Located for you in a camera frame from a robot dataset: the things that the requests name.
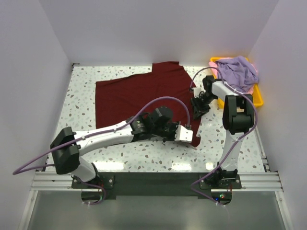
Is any lavender t shirt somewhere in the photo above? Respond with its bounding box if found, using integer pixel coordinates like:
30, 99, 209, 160
215, 55, 260, 92

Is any pink t shirt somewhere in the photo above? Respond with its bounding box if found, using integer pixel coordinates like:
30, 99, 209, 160
208, 60, 259, 96

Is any dark red t shirt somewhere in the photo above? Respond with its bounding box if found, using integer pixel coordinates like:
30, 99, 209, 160
94, 61, 202, 149

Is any yellow plastic bin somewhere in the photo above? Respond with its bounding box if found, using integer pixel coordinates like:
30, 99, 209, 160
209, 57, 264, 109

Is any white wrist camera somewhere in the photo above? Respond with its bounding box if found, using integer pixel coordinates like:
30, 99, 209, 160
174, 125, 193, 143
189, 87, 202, 98

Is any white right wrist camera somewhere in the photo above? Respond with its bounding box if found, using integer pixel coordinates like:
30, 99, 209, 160
189, 87, 202, 98

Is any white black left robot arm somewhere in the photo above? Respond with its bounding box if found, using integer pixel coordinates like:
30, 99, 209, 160
50, 107, 181, 188

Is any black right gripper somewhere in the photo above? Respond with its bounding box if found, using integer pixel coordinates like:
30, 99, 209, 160
190, 93, 217, 120

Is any aluminium extrusion rail frame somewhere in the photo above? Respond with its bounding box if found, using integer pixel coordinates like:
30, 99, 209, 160
32, 162, 293, 230

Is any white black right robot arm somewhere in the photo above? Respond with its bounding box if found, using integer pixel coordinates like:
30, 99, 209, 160
191, 76, 258, 188

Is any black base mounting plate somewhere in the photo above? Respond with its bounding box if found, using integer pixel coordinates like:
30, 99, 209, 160
71, 172, 242, 202

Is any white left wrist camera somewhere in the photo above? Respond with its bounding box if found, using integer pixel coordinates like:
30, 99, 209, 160
174, 125, 193, 143

